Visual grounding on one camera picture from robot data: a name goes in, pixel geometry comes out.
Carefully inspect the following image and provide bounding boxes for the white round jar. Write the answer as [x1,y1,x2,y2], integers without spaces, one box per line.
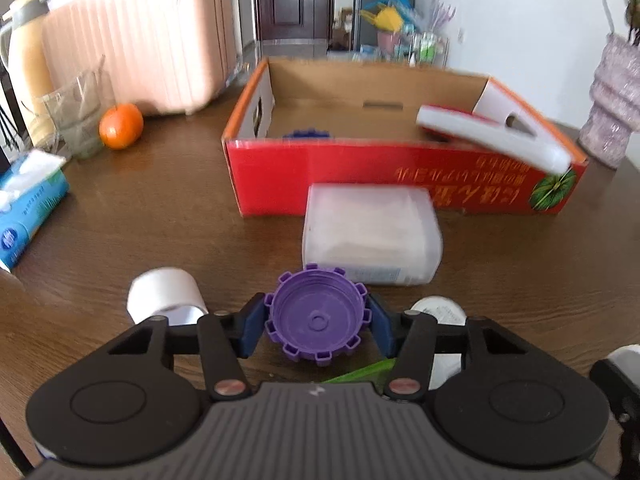
[409,296,468,390]

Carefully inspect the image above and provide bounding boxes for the stacked cardboard boxes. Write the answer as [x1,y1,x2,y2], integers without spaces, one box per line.
[332,7,355,52]

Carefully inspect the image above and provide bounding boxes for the blue tissue pack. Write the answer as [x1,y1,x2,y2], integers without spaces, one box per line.
[0,149,71,273]

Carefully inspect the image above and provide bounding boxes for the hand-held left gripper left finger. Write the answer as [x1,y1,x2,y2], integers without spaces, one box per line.
[107,294,273,403]

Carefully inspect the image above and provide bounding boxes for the white tape roll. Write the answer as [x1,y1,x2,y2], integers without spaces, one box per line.
[126,267,209,326]

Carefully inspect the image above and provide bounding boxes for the pink ribbed suitcase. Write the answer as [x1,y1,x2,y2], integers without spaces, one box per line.
[40,0,238,117]

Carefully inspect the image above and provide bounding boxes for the pink bucket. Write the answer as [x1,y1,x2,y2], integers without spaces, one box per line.
[376,30,401,56]

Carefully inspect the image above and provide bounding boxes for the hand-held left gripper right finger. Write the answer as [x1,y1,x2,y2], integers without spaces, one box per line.
[367,294,531,403]

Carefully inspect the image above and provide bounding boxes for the dark brown entrance door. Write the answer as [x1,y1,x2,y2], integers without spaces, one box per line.
[255,0,326,43]

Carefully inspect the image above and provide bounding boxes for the yellow thermos jug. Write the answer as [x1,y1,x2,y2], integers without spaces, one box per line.
[0,0,56,148]

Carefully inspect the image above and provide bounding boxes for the wire rolling cart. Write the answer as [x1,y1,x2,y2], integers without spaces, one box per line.
[395,30,451,68]

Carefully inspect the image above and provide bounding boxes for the purple ridged plastic cap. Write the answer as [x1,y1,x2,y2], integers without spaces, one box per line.
[264,267,373,365]

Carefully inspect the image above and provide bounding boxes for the red cardboard box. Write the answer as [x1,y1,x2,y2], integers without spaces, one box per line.
[222,57,590,217]

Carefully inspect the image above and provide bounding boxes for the clear plastic storage box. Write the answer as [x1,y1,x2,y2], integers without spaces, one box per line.
[301,184,444,286]

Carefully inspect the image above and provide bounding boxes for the red white lint brush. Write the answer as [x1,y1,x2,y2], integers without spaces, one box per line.
[416,104,573,173]

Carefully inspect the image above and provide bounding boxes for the orange fruit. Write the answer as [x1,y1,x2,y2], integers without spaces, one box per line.
[98,103,145,151]

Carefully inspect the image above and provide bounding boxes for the purple textured vase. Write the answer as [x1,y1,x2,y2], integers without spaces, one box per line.
[579,34,640,170]

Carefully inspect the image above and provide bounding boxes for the small green bottle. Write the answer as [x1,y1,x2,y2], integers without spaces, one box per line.
[325,357,398,386]

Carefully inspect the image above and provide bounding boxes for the white plastic object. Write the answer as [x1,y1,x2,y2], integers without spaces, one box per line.
[607,344,640,366]

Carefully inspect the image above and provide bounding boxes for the purple dried grass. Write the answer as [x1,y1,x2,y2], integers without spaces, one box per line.
[425,0,457,36]

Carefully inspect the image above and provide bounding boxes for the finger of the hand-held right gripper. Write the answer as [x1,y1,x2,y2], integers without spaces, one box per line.
[589,359,640,480]

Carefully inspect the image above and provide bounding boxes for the blue yellow plastic tools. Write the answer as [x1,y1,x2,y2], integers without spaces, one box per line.
[359,0,416,33]

